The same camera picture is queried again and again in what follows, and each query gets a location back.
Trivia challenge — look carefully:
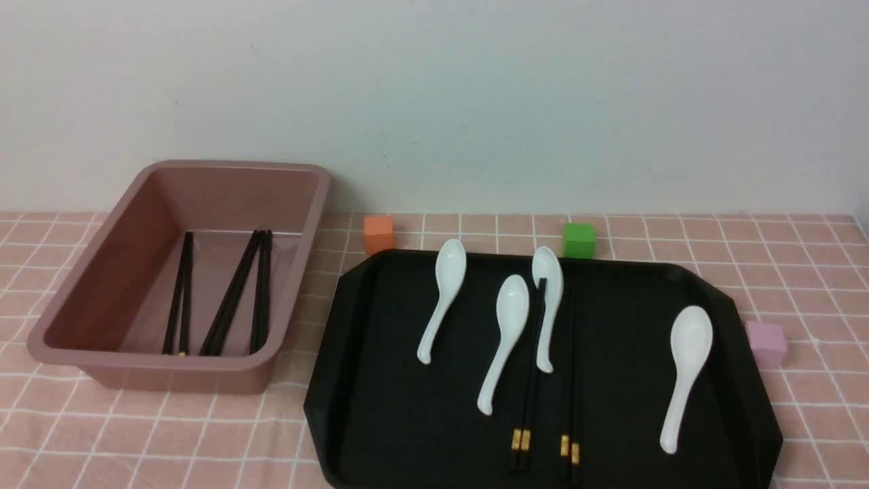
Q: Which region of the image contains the orange cube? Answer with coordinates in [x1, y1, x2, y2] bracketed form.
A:
[363, 215, 395, 256]

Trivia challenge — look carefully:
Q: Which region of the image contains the white ceramic spoon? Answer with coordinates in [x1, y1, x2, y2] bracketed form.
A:
[476, 274, 530, 416]
[532, 247, 564, 374]
[417, 238, 468, 365]
[660, 305, 714, 455]

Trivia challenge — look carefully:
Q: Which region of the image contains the black chopstick gold band left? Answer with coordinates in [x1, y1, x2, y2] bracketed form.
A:
[510, 278, 547, 473]

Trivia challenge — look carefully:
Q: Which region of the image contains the black chopstick in bin rightmost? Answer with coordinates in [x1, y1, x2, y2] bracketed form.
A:
[251, 230, 273, 352]

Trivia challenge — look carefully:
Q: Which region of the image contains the black chopstick gold band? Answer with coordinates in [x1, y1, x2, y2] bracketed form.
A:
[515, 278, 547, 473]
[568, 287, 580, 488]
[510, 278, 547, 473]
[559, 290, 575, 483]

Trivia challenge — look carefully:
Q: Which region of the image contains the black chopstick in bin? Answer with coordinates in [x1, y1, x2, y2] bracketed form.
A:
[251, 230, 273, 352]
[248, 231, 269, 355]
[206, 231, 265, 357]
[162, 231, 193, 355]
[178, 231, 193, 356]
[198, 230, 261, 357]

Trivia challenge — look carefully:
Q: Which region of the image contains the black plastic tray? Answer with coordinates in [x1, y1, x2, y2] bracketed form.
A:
[304, 249, 784, 488]

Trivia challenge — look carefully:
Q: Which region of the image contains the white ceramic spoon far left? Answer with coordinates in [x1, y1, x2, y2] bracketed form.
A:
[417, 238, 468, 365]

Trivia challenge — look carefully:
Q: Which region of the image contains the black chopstick in bin leftmost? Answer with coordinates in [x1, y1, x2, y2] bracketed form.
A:
[162, 231, 193, 355]

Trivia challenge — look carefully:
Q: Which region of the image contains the pink plastic bin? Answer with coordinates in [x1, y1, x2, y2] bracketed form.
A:
[27, 160, 331, 395]

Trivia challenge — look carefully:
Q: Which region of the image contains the green cube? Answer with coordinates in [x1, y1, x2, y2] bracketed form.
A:
[563, 222, 597, 259]

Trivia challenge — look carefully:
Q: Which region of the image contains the pink checkered tablecloth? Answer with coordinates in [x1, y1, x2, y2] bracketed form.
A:
[1, 211, 868, 488]

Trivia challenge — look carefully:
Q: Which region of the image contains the pink cube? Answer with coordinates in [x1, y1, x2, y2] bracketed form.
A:
[745, 320, 788, 369]

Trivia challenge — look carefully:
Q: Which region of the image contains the white ceramic spoon far right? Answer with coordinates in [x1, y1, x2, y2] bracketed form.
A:
[660, 305, 714, 455]

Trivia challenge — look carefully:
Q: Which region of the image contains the black chopstick gold band right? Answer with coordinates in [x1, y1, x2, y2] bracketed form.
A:
[568, 287, 580, 488]

